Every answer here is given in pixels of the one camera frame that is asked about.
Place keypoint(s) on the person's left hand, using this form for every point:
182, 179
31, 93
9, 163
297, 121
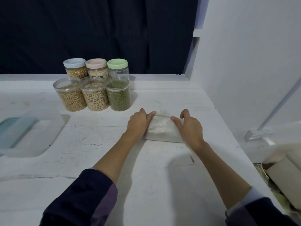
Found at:
137, 125

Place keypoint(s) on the pile of yellow soybeans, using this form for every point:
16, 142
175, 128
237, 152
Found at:
72, 100

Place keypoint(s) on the white box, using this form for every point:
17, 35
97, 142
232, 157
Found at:
287, 179

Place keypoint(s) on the grey metal stand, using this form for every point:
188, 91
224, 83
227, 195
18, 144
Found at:
263, 134

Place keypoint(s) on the transparent jar pink lid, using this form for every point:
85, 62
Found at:
97, 68

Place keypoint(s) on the teal container lid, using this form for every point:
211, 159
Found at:
12, 131

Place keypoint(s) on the teal lidded plastic container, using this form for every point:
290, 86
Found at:
42, 134

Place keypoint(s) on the pile of green beans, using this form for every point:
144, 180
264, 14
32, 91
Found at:
119, 97

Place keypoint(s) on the pink round lid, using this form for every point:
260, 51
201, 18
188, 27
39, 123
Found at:
96, 63

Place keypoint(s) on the transparent jar blue lid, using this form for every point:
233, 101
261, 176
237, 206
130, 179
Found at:
75, 68

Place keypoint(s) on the dark navy curtain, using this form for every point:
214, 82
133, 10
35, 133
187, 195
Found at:
94, 30

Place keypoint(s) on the blue round lid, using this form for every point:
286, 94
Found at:
75, 62

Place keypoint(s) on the transparent jar green lid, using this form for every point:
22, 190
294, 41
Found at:
118, 69

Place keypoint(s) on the person's right hand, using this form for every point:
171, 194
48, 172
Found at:
192, 130

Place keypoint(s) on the green round lid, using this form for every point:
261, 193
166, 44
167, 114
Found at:
117, 63

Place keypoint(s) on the person's right forearm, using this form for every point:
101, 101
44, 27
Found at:
225, 181

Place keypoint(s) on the zip bag of corn kernels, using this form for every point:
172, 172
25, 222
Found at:
162, 129

